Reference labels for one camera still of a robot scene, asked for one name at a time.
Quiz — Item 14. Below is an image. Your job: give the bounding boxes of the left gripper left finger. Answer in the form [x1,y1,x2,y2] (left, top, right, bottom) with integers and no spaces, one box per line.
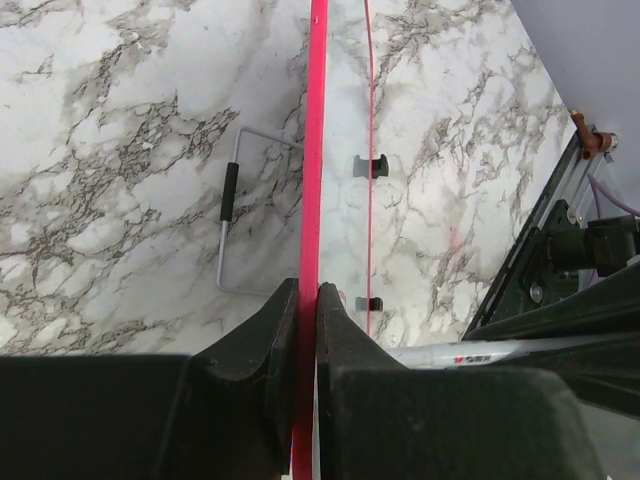
[1,279,298,479]

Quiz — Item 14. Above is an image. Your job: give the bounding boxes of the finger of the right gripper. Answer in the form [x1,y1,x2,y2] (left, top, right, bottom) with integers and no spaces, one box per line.
[464,263,639,419]

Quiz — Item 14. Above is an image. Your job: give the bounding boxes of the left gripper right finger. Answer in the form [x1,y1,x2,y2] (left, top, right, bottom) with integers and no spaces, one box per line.
[317,283,605,479]

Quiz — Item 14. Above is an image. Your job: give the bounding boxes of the white marker pen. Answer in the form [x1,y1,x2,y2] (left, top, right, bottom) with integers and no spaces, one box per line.
[385,340,530,369]

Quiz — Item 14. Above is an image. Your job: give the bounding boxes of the pink framed whiteboard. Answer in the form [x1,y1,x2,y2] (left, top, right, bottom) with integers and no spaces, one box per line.
[291,1,376,479]

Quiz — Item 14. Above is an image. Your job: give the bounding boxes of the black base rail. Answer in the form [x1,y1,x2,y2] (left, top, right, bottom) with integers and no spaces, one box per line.
[463,138,639,338]

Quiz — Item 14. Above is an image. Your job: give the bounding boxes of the copper cable connector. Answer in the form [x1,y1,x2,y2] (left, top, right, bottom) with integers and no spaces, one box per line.
[570,110,618,160]

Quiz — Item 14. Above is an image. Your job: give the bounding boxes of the wire whiteboard stand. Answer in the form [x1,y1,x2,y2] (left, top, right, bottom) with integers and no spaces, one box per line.
[216,126,304,297]

